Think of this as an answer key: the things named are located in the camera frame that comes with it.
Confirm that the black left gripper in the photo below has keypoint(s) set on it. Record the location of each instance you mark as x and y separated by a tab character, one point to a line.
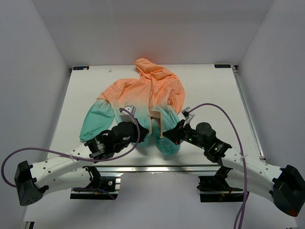
143	131

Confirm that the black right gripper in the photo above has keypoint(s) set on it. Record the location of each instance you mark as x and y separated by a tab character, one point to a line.
175	135

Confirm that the orange and teal jacket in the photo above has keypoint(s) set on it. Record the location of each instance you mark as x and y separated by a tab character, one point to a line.
158	96

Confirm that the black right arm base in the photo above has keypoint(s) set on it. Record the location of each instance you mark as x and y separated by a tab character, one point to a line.
215	189

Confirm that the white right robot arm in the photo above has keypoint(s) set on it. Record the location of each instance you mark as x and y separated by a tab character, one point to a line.
283	186

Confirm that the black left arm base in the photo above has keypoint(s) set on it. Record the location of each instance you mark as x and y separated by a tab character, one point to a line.
99	185

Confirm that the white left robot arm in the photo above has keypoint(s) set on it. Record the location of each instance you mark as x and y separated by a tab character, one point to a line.
34	181

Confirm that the blue right corner sticker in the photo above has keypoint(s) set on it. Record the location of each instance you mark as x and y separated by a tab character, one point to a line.
222	66

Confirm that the blue corner sticker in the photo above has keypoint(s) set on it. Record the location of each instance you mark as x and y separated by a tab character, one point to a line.
222	66
80	68

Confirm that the blue left corner sticker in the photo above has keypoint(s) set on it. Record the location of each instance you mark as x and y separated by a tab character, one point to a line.
80	68

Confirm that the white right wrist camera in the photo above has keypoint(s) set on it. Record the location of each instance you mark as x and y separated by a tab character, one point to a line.
188	115

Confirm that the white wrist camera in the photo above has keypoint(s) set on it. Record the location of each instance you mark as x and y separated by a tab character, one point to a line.
127	113
188	115

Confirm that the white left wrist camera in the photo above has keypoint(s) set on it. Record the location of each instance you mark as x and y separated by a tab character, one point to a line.
127	113

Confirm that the aluminium table frame rail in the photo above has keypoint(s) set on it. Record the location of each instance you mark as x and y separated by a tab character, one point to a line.
249	118

